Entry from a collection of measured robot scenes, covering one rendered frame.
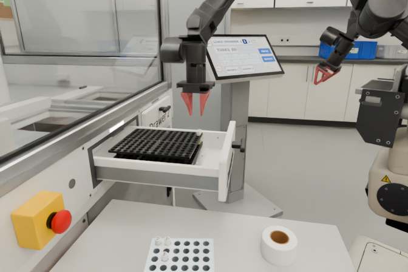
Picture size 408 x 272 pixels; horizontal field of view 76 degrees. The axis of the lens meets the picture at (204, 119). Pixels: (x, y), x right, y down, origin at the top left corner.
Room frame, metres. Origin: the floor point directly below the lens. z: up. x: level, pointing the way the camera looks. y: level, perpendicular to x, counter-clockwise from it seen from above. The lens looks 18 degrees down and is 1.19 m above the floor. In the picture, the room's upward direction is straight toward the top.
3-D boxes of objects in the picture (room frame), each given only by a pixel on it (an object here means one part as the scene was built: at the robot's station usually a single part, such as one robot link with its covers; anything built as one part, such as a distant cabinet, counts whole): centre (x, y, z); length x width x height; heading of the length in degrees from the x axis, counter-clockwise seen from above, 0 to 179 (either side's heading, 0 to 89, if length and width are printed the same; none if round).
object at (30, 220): (0.39, 0.29, 0.88); 0.07 x 0.05 x 0.07; 170
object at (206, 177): (0.70, 0.14, 0.86); 0.40 x 0.26 x 0.06; 80
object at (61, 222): (0.39, 0.26, 0.88); 0.04 x 0.03 x 0.04; 170
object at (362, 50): (3.61, -1.90, 1.01); 0.61 x 0.41 x 0.22; 80
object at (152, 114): (1.03, 0.19, 0.87); 0.29 x 0.02 x 0.11; 170
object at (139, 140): (0.70, 0.13, 0.87); 0.22 x 0.18 x 0.06; 80
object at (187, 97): (0.75, 0.03, 1.01); 0.07 x 0.07 x 0.09; 78
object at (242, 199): (1.63, -0.23, 0.51); 0.50 x 0.45 x 1.02; 30
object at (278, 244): (0.43, -0.15, 0.78); 0.07 x 0.07 x 0.04
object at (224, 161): (0.66, -0.07, 0.87); 0.29 x 0.02 x 0.11; 170
